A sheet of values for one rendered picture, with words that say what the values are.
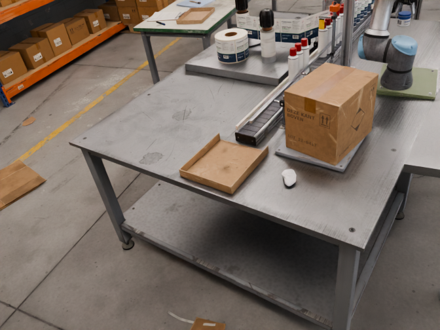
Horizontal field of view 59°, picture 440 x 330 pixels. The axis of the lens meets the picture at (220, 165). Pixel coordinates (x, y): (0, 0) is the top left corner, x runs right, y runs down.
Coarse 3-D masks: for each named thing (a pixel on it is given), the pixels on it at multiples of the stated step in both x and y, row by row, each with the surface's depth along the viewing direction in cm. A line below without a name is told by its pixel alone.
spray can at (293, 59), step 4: (292, 48) 193; (296, 48) 193; (292, 52) 193; (296, 52) 194; (288, 56) 197; (292, 56) 195; (296, 56) 195; (288, 60) 197; (292, 60) 195; (296, 60) 195; (288, 64) 199; (292, 64) 196; (296, 64) 196; (288, 68) 200; (292, 68) 198; (296, 68) 198; (292, 72) 199; (296, 72) 199; (292, 76) 200; (296, 80) 202; (292, 84) 203
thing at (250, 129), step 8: (368, 16) 272; (360, 24) 262; (336, 48) 237; (328, 56) 229; (312, 64) 224; (320, 64) 222; (280, 96) 199; (272, 104) 194; (264, 112) 189; (272, 112) 188; (256, 120) 184; (264, 120) 183; (248, 128) 179; (256, 128) 178
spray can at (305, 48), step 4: (304, 40) 200; (304, 44) 202; (304, 48) 202; (308, 48) 203; (304, 52) 203; (308, 52) 204; (304, 56) 205; (308, 56) 206; (304, 60) 206; (308, 60) 207; (304, 64) 207; (308, 68) 210; (304, 72) 210; (304, 76) 211
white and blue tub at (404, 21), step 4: (400, 12) 231; (404, 12) 231; (408, 12) 230; (400, 16) 230; (404, 16) 228; (408, 16) 228; (400, 20) 231; (404, 20) 230; (408, 20) 230; (400, 24) 232; (404, 24) 231; (408, 24) 231
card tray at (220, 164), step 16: (208, 144) 176; (224, 144) 180; (192, 160) 170; (208, 160) 171; (224, 160) 170; (240, 160) 168; (256, 160) 163; (192, 176) 160; (208, 176) 163; (224, 176) 161; (240, 176) 155
